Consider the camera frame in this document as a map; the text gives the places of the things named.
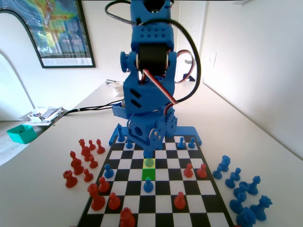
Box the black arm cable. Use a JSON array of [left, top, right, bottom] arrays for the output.
[[105, 0, 202, 105]]

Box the tall red chess queen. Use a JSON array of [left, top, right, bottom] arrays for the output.
[[87, 183, 106, 211]]

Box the black table cable bundle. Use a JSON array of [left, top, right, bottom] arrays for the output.
[[56, 100, 124, 119]]

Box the red chess rook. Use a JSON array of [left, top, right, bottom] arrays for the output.
[[119, 207, 136, 227], [62, 170, 78, 189]]

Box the blue arm base plate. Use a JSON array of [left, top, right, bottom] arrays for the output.
[[108, 125, 203, 147]]

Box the small blue printed part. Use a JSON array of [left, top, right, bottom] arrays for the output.
[[182, 73, 196, 83]]

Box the looped servo wire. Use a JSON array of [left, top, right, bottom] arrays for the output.
[[174, 49, 197, 84]]

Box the striped servo wire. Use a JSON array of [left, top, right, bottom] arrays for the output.
[[139, 68, 178, 106]]

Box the blue chess king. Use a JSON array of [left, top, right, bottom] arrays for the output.
[[116, 123, 125, 143]]

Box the pile of papers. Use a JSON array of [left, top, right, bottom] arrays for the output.
[[22, 106, 68, 127]]

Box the black and white chessboard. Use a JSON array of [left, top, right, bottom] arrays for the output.
[[76, 134, 235, 227]]

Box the teal plastic box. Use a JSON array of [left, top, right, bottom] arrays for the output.
[[6, 124, 38, 145]]

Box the red chess knight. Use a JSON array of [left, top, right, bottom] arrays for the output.
[[80, 146, 93, 162], [71, 158, 85, 176]]

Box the framed map poster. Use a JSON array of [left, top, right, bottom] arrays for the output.
[[23, 0, 96, 69]]

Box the large blue chess queen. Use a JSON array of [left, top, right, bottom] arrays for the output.
[[250, 195, 273, 222]]

